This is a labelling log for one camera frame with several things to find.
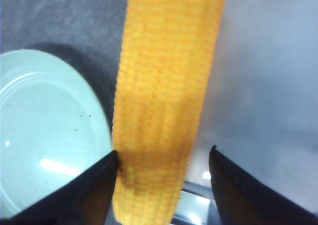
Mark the green oval plate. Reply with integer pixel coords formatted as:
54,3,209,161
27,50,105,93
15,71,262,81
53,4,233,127
0,50,112,218

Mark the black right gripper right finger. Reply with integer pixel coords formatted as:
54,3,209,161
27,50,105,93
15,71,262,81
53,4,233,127
209,146,318,225

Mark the yellow corn cob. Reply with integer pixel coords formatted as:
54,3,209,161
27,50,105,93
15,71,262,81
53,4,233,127
112,0,225,225

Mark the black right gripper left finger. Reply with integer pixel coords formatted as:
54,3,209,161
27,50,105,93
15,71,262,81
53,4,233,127
9,150,119,225

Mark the silver digital kitchen scale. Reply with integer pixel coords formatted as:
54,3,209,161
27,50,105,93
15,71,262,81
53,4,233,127
172,0,318,225

